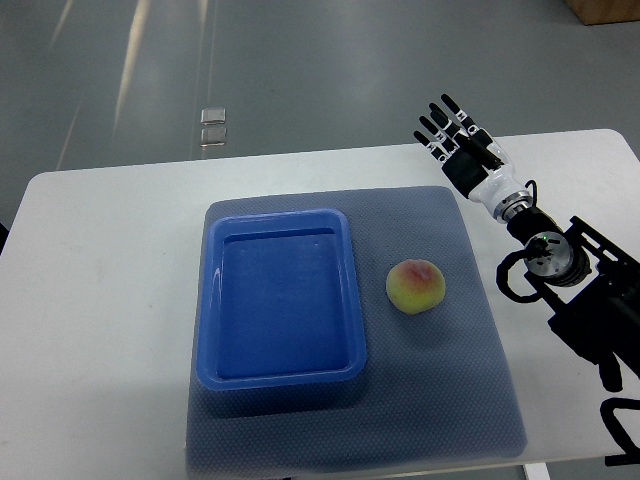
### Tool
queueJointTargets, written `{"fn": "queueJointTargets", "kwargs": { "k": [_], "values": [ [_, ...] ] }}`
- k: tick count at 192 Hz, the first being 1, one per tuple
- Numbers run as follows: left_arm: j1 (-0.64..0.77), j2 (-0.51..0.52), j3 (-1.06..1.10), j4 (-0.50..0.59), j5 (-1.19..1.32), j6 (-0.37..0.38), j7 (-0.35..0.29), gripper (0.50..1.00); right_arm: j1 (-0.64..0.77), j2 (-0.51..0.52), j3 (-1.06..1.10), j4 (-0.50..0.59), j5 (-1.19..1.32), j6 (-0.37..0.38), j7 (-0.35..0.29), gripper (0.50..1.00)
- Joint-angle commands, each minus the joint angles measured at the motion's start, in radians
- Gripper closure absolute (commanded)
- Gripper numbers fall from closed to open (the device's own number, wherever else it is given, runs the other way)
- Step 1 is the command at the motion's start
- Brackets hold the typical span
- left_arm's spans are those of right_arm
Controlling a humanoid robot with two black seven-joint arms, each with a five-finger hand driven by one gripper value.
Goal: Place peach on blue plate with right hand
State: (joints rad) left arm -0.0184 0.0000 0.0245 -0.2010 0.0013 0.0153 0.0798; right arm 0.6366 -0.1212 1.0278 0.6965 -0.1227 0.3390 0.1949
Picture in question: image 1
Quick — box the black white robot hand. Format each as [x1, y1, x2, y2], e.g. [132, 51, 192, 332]
[414, 94, 534, 224]

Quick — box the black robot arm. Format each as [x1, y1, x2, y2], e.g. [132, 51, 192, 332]
[496, 191, 639, 466]

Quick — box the yellow red peach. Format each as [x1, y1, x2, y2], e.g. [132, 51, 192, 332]
[385, 259, 446, 315]

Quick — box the lower metal floor plate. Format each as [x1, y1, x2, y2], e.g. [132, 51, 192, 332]
[200, 125, 227, 148]

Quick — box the metal floor plate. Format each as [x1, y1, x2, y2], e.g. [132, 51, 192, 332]
[200, 125, 227, 148]
[200, 107, 226, 125]

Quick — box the upper metal floor plate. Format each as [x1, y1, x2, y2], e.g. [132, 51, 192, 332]
[200, 107, 226, 125]

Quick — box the brown cardboard box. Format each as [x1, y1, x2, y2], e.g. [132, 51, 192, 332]
[565, 0, 639, 26]

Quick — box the grey textured mat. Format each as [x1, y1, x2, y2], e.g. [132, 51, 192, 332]
[185, 186, 527, 479]

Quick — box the blue plastic tray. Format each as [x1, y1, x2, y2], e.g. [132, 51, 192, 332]
[195, 209, 367, 393]

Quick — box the black cable loop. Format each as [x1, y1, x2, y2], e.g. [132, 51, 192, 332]
[599, 397, 640, 469]

